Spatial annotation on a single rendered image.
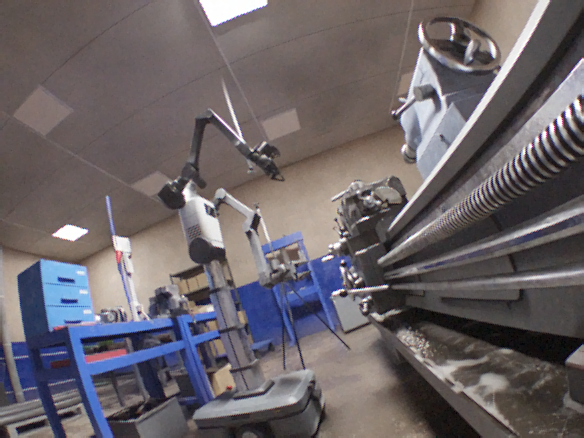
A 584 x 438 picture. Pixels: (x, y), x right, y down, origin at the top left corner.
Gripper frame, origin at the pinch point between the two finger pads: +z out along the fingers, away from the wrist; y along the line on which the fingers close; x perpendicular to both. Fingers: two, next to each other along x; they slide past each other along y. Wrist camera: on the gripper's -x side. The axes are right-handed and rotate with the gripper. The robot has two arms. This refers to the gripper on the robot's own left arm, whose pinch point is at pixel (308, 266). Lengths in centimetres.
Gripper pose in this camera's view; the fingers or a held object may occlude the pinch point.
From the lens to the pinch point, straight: 149.1
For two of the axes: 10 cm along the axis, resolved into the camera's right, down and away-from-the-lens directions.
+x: 2.4, 4.6, 8.5
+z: 9.3, -3.7, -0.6
